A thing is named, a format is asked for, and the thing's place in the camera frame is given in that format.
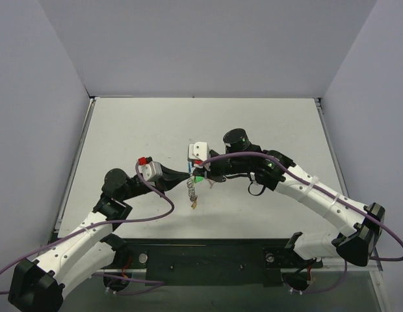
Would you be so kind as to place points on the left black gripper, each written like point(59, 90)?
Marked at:
point(164, 179)

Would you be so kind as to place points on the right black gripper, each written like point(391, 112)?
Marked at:
point(211, 167)

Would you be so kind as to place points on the large keyring blue handle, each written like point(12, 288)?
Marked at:
point(191, 181)

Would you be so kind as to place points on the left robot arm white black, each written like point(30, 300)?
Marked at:
point(43, 283)

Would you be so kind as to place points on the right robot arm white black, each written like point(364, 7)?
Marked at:
point(357, 226)

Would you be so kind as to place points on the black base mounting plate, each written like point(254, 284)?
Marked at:
point(210, 262)

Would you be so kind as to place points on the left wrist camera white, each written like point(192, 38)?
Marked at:
point(150, 170)

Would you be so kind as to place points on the aluminium rail frame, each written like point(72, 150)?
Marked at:
point(116, 131)

